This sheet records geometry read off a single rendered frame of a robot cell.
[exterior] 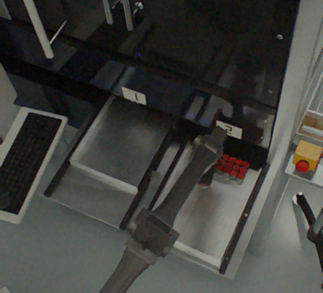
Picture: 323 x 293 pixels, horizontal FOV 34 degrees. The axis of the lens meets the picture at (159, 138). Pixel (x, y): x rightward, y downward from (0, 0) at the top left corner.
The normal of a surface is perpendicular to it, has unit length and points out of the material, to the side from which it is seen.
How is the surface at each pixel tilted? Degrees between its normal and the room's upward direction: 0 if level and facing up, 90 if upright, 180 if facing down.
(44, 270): 0
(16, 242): 0
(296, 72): 90
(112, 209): 0
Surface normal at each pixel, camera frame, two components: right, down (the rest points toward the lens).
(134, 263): -0.04, -0.04
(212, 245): -0.07, -0.51
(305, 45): -0.44, 0.79
